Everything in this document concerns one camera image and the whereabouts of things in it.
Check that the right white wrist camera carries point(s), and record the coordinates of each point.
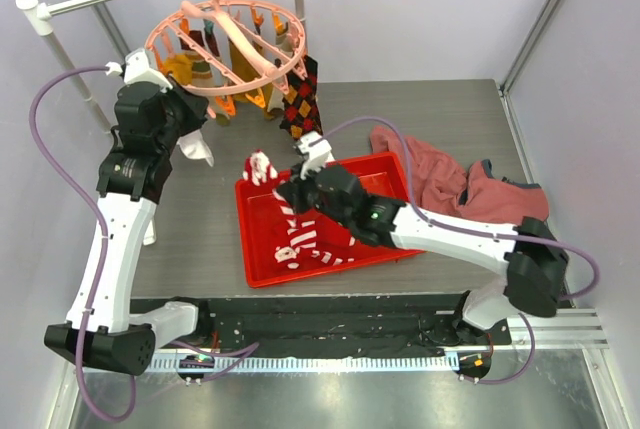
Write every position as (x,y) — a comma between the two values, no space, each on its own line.
(315,151)

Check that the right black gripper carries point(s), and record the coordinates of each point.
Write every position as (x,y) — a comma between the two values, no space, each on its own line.
(295,192)

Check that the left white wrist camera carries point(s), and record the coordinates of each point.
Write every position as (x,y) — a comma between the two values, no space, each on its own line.
(137,68)

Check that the red santa sock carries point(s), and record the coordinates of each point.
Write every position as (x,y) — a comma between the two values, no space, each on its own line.
(287,257)

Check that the pink round clip hanger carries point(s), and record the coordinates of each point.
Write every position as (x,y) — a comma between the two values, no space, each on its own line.
(252,25)

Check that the white clothes rack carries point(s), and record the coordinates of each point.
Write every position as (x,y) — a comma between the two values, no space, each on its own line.
(39,15)

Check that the pink crumpled garment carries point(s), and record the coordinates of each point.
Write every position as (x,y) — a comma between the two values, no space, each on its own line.
(440,184)

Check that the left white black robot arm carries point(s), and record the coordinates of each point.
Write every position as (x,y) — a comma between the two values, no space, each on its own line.
(99,331)

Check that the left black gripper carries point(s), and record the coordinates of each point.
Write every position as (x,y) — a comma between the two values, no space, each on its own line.
(194,105)

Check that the beige brown striped sock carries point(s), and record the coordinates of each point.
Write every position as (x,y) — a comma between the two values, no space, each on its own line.
(202,74)

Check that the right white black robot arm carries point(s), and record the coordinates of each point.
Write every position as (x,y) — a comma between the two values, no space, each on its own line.
(529,262)

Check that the red white striped sock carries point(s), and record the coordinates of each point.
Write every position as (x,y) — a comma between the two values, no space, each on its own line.
(259,170)
(321,241)

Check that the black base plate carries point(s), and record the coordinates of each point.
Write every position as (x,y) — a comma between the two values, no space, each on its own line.
(327,327)

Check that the black argyle sock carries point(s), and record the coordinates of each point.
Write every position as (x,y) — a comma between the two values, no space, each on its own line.
(288,43)
(301,113)

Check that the white black striped sock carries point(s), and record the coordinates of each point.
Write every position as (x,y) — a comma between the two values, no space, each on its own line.
(194,147)

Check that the white slotted cable duct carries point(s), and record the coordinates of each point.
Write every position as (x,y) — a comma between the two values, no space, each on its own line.
(169,362)

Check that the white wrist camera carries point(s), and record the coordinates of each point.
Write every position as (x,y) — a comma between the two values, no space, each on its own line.
(315,151)
(137,68)

